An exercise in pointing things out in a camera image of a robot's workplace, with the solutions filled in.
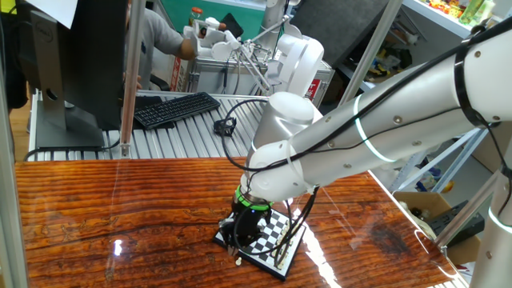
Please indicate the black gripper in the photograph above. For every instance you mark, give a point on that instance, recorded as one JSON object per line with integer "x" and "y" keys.
{"x": 250, "y": 226}

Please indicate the bare person forearm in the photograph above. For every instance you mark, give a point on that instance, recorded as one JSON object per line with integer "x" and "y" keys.
{"x": 186, "y": 49}

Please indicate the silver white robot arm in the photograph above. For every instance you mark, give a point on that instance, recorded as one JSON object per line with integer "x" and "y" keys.
{"x": 400, "y": 124}

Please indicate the black white chessboard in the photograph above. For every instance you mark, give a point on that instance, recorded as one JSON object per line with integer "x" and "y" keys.
{"x": 266, "y": 262}

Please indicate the white chess queen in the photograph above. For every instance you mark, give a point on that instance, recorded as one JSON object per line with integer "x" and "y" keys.
{"x": 285, "y": 249}

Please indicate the small black clip object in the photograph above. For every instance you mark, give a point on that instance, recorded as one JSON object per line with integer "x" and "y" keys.
{"x": 224, "y": 128}

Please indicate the black keyboard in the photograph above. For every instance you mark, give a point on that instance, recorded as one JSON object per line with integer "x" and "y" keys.
{"x": 176, "y": 109}

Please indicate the white foam packaging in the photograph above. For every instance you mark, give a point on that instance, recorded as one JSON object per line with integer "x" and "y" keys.
{"x": 384, "y": 178}

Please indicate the silver aluminium flight case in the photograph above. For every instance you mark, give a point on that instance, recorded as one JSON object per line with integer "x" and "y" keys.
{"x": 208, "y": 78}

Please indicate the red white printed box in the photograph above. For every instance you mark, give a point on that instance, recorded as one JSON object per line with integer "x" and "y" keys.
{"x": 176, "y": 78}

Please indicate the white haptic control device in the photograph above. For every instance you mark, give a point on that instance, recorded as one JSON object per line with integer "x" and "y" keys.
{"x": 300, "y": 60}

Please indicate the blue plastic bag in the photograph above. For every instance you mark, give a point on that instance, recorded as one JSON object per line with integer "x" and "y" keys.
{"x": 426, "y": 182}

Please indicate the black tablet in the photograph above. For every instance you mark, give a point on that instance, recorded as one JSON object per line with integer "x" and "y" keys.
{"x": 232, "y": 25}

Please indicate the person in grey shirt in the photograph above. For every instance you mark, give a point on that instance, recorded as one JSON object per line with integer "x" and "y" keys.
{"x": 158, "y": 38}

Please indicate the yellow ball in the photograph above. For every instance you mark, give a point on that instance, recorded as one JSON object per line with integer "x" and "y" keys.
{"x": 449, "y": 186}

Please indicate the brown cardboard box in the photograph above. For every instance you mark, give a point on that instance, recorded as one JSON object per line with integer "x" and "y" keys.
{"x": 458, "y": 256}

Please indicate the silver background robot column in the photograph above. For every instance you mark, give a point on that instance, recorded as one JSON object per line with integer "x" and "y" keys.
{"x": 274, "y": 16}

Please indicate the bottle with orange cap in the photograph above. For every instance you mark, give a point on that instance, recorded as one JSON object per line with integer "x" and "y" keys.
{"x": 196, "y": 15}

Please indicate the black monitor with stand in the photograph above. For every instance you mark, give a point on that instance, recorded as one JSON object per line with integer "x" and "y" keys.
{"x": 92, "y": 60}

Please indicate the white red paper packet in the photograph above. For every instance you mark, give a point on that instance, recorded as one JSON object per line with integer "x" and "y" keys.
{"x": 467, "y": 270}

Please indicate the black plastic device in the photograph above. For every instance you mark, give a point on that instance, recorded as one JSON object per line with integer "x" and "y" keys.
{"x": 472, "y": 229}

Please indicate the dark grey foam panel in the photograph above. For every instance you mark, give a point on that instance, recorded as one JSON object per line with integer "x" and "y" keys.
{"x": 340, "y": 28}

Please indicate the white metal shelf rack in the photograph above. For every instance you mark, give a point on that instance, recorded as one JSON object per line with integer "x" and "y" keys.
{"x": 440, "y": 18}

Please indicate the colourful toy pile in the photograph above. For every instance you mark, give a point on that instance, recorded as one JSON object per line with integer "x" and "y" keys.
{"x": 444, "y": 6}

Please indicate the green plastic bottle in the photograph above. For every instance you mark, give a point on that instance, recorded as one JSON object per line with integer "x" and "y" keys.
{"x": 471, "y": 10}

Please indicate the pale green bottle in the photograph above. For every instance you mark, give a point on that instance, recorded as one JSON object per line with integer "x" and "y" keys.
{"x": 486, "y": 14}

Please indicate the aluminium frame post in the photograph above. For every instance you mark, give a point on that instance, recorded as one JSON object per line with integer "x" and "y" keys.
{"x": 10, "y": 224}
{"x": 130, "y": 80}
{"x": 460, "y": 221}
{"x": 371, "y": 52}

